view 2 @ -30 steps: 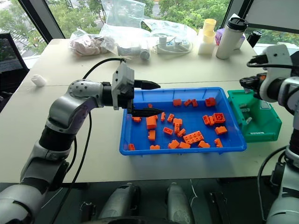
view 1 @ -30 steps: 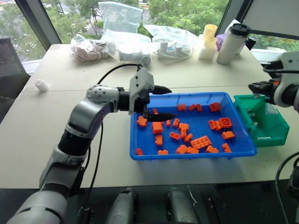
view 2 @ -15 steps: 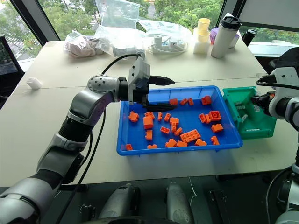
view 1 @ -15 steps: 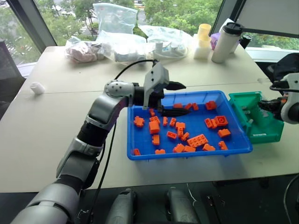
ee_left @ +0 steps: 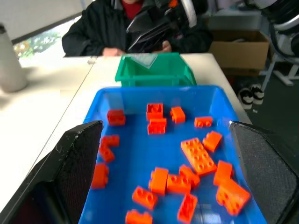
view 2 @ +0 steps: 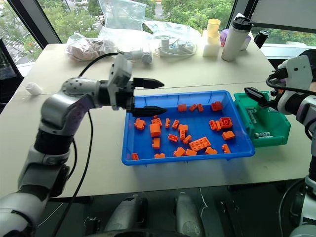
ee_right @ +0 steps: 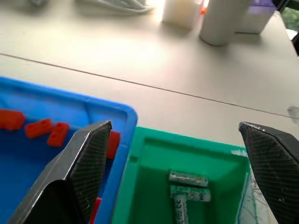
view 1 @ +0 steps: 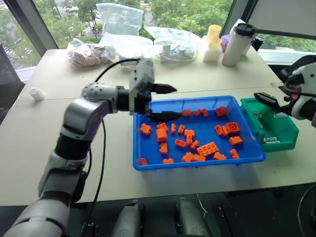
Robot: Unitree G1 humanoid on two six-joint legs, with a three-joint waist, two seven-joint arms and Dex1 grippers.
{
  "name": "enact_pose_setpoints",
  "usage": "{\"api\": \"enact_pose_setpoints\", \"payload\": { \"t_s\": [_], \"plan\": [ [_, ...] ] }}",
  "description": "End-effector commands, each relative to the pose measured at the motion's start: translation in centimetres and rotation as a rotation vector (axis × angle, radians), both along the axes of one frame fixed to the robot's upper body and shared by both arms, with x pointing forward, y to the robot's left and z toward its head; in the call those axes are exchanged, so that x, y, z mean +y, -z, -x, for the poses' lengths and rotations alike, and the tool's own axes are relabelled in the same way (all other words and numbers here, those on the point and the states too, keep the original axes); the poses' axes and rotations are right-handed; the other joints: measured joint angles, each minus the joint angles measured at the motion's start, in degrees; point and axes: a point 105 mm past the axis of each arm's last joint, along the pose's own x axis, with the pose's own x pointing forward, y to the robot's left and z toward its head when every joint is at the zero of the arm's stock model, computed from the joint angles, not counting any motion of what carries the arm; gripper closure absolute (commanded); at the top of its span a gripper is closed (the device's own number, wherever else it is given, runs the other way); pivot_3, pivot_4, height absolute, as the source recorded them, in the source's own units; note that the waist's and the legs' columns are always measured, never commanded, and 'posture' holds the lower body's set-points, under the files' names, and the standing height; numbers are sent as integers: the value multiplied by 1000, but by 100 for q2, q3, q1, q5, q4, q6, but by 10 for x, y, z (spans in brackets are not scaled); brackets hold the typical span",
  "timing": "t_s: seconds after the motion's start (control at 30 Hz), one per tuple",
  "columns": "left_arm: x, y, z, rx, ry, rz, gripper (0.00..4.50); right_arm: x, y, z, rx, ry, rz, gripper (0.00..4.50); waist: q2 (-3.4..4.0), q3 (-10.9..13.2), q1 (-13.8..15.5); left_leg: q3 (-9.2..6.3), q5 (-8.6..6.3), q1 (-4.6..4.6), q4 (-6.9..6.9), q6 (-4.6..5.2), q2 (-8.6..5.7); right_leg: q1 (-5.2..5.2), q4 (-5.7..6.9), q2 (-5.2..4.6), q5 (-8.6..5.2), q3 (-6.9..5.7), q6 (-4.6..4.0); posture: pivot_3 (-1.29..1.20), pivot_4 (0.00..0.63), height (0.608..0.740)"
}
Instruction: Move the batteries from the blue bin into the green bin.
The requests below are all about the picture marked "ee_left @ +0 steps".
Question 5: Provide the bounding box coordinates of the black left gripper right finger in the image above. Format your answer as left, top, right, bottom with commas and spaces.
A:
229, 120, 299, 224

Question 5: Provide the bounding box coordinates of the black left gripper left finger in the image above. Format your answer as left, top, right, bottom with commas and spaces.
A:
0, 120, 104, 224

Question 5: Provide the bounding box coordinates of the black plastic bag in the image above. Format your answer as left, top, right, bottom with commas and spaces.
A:
126, 9, 179, 53

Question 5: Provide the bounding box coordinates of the blue plastic bin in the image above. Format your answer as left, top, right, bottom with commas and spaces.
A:
78, 85, 268, 224

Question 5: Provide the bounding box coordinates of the green plastic bin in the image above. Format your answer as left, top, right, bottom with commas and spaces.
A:
115, 52, 197, 87

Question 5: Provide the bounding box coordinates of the person's right hand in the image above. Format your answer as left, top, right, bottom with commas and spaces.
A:
102, 47, 124, 56

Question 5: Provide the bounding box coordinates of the small orange toy brick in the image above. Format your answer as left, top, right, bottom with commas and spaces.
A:
202, 131, 223, 152
90, 162, 110, 190
146, 103, 164, 121
170, 106, 186, 123
132, 185, 158, 210
99, 146, 115, 163
179, 164, 200, 189
177, 193, 199, 223
213, 160, 234, 187
194, 116, 214, 128
125, 209, 154, 224
107, 109, 127, 127
100, 134, 120, 148
149, 167, 169, 196
215, 179, 251, 216
166, 174, 192, 194
147, 118, 167, 135

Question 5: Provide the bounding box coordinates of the large orange eight-stud brick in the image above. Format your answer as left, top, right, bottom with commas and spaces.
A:
180, 138, 218, 176

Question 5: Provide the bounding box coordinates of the black and white shoe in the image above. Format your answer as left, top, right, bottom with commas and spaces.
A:
249, 84, 265, 105
237, 87, 254, 110

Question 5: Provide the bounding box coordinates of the white bottle with dark cap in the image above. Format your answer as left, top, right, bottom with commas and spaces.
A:
0, 23, 28, 93

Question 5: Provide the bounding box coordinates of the brown cardboard box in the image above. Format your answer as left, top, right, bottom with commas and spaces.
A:
208, 30, 270, 77

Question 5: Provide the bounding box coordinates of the clear plastic bag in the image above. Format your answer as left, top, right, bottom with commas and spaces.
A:
131, 54, 158, 70

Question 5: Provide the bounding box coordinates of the person in black jacket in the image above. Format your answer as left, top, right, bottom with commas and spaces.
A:
62, 0, 214, 57

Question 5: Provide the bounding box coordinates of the black round machine housing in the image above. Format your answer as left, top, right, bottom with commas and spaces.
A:
242, 0, 299, 56

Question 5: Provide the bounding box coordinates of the white metal frame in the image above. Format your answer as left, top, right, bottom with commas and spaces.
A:
258, 52, 299, 87

